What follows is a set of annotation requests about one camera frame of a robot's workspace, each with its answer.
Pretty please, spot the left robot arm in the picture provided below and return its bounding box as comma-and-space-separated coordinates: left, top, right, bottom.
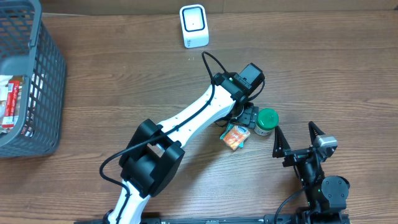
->
102, 63, 265, 223

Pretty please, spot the grey plastic mesh basket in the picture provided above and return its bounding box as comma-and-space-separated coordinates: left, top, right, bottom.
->
1, 0, 67, 157

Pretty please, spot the white barcode scanner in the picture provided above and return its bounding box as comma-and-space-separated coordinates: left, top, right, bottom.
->
179, 4, 210, 49

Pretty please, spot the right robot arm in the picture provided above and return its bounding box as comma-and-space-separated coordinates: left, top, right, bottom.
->
272, 121, 350, 223

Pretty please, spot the red snack bar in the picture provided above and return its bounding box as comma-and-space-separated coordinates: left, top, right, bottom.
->
2, 80, 20, 129

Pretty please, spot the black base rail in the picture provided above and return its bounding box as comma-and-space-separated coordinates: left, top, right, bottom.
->
74, 214, 351, 224

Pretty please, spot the green lid jar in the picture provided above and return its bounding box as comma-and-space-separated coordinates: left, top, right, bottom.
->
254, 108, 279, 136

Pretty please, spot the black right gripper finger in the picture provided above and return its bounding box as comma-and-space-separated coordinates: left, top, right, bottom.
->
308, 121, 324, 145
272, 126, 291, 158

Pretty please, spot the teal orange tissue pack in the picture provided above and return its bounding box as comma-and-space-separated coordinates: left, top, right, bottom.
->
220, 124, 251, 151

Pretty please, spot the brown white snack bag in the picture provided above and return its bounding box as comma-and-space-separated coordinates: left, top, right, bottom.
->
1, 75, 24, 135

